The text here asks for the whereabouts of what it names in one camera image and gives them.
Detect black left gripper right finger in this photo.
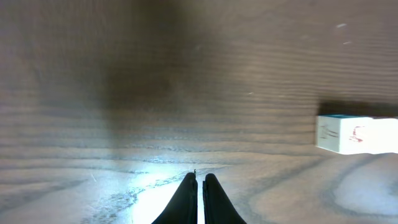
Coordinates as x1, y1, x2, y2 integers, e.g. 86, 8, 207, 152
203, 174, 246, 224

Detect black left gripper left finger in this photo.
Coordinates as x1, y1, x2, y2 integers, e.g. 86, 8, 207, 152
152, 172, 198, 224

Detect wooden block brown picture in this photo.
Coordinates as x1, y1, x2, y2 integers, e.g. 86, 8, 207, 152
315, 114, 374, 155

